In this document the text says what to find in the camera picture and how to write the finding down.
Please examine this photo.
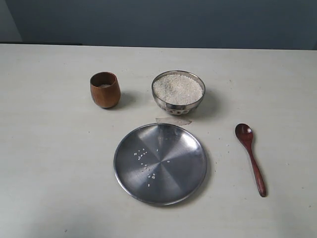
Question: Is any reddish brown wooden spoon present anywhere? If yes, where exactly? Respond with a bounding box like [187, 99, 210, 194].
[235, 123, 267, 197]

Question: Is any steel bowl of rice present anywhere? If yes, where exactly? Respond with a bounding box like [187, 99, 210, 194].
[151, 70, 206, 116]

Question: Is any brown wooden cup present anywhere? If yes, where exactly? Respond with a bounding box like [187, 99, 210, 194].
[90, 72, 121, 109]

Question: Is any round steel plate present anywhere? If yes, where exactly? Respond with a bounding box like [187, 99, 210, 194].
[113, 123, 208, 206]

